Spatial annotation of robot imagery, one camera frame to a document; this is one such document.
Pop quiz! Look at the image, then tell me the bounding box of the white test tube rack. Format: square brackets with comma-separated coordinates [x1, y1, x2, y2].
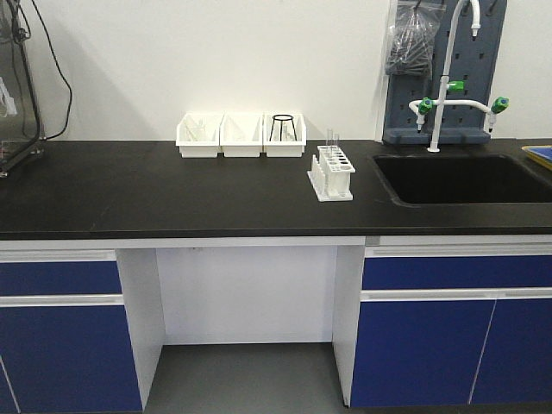
[307, 146, 355, 202]

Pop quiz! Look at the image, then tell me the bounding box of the clear glass test tube rear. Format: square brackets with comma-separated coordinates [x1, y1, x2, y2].
[326, 129, 334, 155]

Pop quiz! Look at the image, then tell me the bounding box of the clear glass test tube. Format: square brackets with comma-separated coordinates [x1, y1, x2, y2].
[326, 129, 334, 155]
[331, 132, 340, 156]

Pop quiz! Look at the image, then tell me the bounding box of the clear glass test tube front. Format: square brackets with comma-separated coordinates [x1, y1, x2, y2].
[331, 132, 340, 156]

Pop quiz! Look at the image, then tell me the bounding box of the blue-grey pegboard drying rack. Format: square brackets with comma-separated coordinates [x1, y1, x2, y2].
[382, 0, 509, 146]

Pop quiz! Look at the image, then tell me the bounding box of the white right storage bin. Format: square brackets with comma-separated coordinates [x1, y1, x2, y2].
[262, 113, 307, 157]

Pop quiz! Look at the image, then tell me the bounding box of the white storage bin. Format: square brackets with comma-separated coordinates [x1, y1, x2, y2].
[176, 112, 223, 158]
[220, 112, 263, 157]
[262, 113, 307, 157]

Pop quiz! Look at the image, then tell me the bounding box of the white middle storage bin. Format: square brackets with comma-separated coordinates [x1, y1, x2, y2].
[220, 112, 263, 157]

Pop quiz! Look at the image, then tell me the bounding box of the white left storage bin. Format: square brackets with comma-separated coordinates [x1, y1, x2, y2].
[176, 112, 223, 158]

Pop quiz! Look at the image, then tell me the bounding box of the black lab sink basin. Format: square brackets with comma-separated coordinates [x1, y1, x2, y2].
[372, 154, 551, 207]

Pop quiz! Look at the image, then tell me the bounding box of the white gooseneck lab faucet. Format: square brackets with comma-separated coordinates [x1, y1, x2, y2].
[409, 1, 509, 153]

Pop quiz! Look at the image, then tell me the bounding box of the blue right cabinet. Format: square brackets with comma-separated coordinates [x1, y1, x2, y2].
[346, 254, 551, 407]

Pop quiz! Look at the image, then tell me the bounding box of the blue cabinet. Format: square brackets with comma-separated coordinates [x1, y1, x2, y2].
[1, 250, 144, 413]
[346, 254, 551, 407]

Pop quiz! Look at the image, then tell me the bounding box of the clear bag of grey pegs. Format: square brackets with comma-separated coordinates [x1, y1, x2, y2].
[385, 1, 447, 78]

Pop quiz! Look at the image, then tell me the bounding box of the blue left cabinet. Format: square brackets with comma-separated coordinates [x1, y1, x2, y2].
[1, 250, 144, 413]

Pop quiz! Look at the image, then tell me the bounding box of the yellow-rimmed blue tray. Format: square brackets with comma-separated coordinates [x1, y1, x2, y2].
[522, 145, 552, 170]

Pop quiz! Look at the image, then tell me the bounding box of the black wire tripod stand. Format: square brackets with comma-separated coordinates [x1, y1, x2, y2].
[269, 114, 298, 142]

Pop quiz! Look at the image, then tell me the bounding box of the clear acrylic enclosure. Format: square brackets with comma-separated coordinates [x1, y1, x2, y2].
[1, 1, 44, 178]

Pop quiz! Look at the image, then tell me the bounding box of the black hanging cable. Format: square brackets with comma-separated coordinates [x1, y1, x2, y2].
[29, 0, 74, 141]

